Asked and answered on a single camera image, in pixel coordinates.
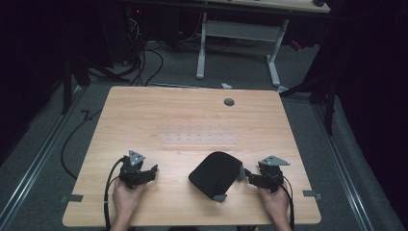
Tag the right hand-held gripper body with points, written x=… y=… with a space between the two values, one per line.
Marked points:
x=272 y=173

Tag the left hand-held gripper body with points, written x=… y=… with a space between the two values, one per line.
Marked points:
x=132 y=170

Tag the black fabric pouch grey tabs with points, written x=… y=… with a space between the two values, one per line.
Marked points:
x=215 y=174

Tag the person's right hand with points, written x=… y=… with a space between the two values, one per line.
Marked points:
x=275 y=202

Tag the person's left hand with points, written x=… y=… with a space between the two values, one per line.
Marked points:
x=125 y=200

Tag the grey tape strip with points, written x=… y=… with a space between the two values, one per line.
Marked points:
x=71 y=198
x=312 y=194

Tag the clear plastic strip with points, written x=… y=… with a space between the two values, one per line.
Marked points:
x=198 y=134

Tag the grey round table grommet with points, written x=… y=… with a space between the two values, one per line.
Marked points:
x=229 y=102

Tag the white paper scrap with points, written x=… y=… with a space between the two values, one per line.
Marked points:
x=226 y=85

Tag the black metal stand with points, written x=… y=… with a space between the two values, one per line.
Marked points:
x=67 y=83
x=328 y=102

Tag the metal floor rail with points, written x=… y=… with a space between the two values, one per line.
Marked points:
x=35 y=163
x=344 y=179

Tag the white metal desk frame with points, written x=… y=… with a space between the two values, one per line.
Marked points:
x=240 y=35

